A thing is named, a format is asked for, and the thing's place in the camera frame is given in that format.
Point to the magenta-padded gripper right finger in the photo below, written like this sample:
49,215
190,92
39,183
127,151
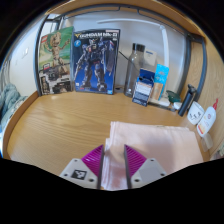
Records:
148,171

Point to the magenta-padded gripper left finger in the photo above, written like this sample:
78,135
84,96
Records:
78,173

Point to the pale pink towel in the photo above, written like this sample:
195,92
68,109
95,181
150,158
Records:
163,143

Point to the small clear plastic container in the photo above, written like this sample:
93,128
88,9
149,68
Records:
207,141

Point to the white mug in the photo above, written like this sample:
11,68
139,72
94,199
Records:
195,114

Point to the white lotion bottle red cap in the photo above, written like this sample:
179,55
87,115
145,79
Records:
206,121

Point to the dark green round dish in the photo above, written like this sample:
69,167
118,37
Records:
173,96

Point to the small blue box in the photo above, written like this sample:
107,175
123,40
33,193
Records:
142,90

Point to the clear bottle with dark cap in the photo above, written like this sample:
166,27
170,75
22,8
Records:
133,73

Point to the teal duvet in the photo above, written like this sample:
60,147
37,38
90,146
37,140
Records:
10,100

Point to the blue robot model kit box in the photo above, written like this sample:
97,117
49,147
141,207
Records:
95,61

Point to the white carton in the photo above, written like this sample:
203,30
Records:
150,58

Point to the green tree figure toy box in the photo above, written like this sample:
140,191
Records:
55,60

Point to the white desk lamp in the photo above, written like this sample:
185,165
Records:
164,43

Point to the grey metal shelf frame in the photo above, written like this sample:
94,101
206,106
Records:
187,56

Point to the white wall switch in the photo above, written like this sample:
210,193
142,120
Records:
25,53

